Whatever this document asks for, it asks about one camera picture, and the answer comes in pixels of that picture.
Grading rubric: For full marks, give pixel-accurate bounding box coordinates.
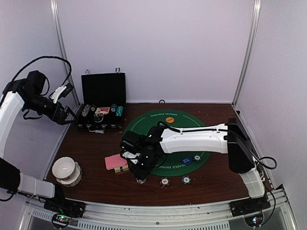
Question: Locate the black poker chip case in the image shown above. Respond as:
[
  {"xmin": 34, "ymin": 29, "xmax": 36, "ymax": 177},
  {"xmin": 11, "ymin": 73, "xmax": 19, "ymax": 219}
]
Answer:
[{"xmin": 75, "ymin": 70, "xmax": 127, "ymax": 133}]

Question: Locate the green round poker mat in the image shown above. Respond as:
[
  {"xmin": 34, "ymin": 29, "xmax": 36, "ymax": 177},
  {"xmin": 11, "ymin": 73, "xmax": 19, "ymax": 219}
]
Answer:
[{"xmin": 125, "ymin": 110, "xmax": 210, "ymax": 177}]

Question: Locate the orange big blind button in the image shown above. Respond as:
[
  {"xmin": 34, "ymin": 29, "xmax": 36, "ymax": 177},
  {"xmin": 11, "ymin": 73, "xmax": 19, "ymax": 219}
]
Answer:
[{"xmin": 165, "ymin": 117, "xmax": 175, "ymax": 123}]

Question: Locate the blue beige 10 chip row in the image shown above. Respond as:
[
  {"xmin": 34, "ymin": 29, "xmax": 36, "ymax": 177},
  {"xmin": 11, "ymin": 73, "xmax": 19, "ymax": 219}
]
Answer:
[{"xmin": 81, "ymin": 104, "xmax": 91, "ymax": 117}]

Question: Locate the white bowl stack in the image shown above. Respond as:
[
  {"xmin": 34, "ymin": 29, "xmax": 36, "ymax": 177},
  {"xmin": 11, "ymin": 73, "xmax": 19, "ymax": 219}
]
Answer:
[{"xmin": 52, "ymin": 157, "xmax": 82, "ymax": 187}]

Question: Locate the clear acrylic dealer button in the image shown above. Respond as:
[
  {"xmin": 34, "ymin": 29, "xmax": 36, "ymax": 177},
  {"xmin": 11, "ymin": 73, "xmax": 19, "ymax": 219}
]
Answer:
[{"xmin": 93, "ymin": 114, "xmax": 104, "ymax": 123}]

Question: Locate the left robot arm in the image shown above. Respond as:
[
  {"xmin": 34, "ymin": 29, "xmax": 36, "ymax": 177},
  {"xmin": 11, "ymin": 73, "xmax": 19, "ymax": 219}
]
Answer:
[{"xmin": 0, "ymin": 70, "xmax": 77, "ymax": 213}]

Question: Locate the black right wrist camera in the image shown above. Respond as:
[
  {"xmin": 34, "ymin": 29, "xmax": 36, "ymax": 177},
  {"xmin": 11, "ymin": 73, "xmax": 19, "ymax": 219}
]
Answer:
[{"xmin": 120, "ymin": 131, "xmax": 146, "ymax": 159}]

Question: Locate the blue beige 10 chip stack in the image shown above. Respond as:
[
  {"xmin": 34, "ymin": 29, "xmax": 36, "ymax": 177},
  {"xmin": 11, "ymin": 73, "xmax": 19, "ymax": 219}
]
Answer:
[{"xmin": 136, "ymin": 178, "xmax": 146, "ymax": 184}]

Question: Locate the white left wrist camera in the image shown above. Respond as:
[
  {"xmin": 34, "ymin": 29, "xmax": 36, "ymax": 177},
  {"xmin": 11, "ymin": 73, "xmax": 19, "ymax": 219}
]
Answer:
[{"xmin": 50, "ymin": 83, "xmax": 73, "ymax": 104}]

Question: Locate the boxed red card deck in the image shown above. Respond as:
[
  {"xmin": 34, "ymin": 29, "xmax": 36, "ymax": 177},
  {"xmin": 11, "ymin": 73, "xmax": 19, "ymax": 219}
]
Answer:
[{"xmin": 95, "ymin": 107, "xmax": 110, "ymax": 115}]

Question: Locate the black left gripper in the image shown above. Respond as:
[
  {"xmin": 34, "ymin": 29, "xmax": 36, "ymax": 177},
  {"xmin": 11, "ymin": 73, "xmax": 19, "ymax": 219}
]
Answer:
[{"xmin": 23, "ymin": 92, "xmax": 78, "ymax": 125}]

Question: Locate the blue small blind button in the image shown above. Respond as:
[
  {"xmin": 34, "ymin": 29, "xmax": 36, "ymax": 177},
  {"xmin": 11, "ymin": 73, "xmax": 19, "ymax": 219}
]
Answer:
[{"xmin": 181, "ymin": 157, "xmax": 192, "ymax": 165}]

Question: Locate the teal blue chip row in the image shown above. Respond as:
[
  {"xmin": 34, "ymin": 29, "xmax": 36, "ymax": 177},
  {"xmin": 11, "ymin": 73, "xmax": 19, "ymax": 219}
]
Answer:
[{"xmin": 116, "ymin": 106, "xmax": 124, "ymax": 117}]

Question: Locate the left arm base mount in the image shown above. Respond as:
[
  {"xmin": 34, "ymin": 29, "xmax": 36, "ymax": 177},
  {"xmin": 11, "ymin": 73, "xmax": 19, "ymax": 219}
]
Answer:
[{"xmin": 44, "ymin": 199, "xmax": 86, "ymax": 218}]

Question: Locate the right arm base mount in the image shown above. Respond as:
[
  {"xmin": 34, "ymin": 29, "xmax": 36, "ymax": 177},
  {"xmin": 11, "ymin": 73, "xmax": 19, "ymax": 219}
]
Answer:
[{"xmin": 229, "ymin": 199, "xmax": 271, "ymax": 217}]

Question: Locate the aluminium front rail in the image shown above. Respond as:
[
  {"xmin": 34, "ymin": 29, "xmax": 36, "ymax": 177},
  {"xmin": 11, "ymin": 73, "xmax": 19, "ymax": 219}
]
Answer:
[{"xmin": 17, "ymin": 187, "xmax": 299, "ymax": 230}]

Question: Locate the red card deck in holder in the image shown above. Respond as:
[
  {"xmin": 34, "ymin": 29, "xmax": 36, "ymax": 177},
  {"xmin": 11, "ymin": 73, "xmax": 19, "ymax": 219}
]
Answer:
[{"xmin": 105, "ymin": 154, "xmax": 129, "ymax": 173}]

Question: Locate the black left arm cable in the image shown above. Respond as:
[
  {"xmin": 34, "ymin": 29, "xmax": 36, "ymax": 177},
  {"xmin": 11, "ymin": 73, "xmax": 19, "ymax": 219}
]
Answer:
[{"xmin": 11, "ymin": 56, "xmax": 72, "ymax": 92}]

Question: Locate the blue green 50 chip stack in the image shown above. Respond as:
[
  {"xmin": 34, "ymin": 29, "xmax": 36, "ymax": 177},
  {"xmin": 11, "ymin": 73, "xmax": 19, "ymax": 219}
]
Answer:
[{"xmin": 181, "ymin": 176, "xmax": 191, "ymax": 184}]

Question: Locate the blue green 50 chip row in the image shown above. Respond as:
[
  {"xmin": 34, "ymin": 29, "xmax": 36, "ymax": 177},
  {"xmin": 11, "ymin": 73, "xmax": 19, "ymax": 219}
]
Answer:
[{"xmin": 110, "ymin": 104, "xmax": 118, "ymax": 113}]

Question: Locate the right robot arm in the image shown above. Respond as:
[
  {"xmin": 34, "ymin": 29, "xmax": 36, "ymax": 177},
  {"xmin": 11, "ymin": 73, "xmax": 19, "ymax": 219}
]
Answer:
[{"xmin": 121, "ymin": 118, "xmax": 265, "ymax": 212}]

